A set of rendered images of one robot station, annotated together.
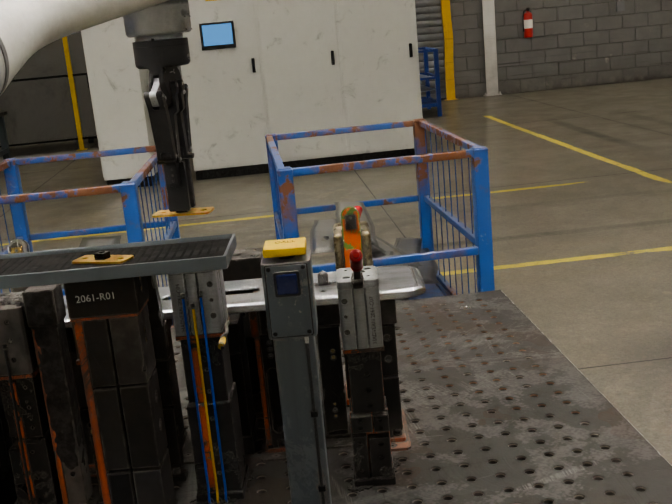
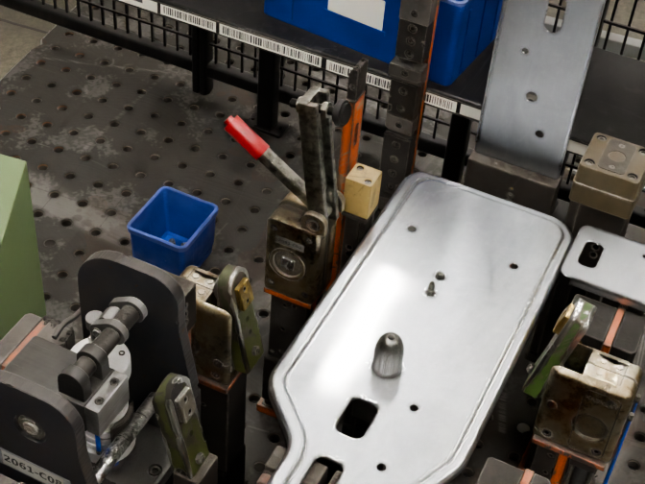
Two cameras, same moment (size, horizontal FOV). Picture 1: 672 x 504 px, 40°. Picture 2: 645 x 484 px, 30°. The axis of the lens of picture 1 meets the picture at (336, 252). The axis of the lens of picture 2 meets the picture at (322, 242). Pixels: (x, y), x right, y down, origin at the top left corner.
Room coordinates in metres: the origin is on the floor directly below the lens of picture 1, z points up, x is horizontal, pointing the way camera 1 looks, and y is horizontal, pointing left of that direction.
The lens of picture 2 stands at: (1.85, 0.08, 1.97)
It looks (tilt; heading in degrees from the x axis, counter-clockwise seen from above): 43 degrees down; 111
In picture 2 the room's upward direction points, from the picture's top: 5 degrees clockwise
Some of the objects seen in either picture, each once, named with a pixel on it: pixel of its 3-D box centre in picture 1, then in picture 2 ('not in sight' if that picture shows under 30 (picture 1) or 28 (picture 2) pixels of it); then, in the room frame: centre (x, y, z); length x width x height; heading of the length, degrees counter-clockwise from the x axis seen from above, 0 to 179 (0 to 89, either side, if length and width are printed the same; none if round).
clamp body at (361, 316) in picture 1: (365, 376); not in sight; (1.44, -0.03, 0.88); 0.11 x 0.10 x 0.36; 179
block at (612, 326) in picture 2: not in sight; (577, 399); (1.81, 1.10, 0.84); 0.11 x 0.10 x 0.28; 179
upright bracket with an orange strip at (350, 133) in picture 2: not in sight; (341, 227); (1.47, 1.13, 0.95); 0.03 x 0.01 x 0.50; 89
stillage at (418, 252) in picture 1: (370, 245); not in sight; (4.00, -0.15, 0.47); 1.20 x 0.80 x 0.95; 5
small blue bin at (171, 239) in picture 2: not in sight; (174, 238); (1.18, 1.19, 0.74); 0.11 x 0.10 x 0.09; 89
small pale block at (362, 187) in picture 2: not in sight; (350, 283); (1.50, 1.10, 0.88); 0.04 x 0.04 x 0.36; 89
